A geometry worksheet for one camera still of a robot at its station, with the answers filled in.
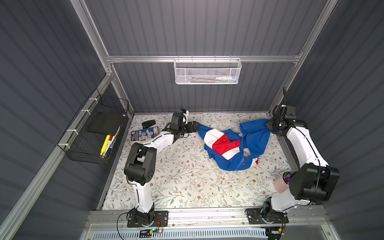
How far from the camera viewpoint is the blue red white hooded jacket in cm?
87

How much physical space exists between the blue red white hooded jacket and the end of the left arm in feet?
0.44

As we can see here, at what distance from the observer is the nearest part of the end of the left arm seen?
77 cm
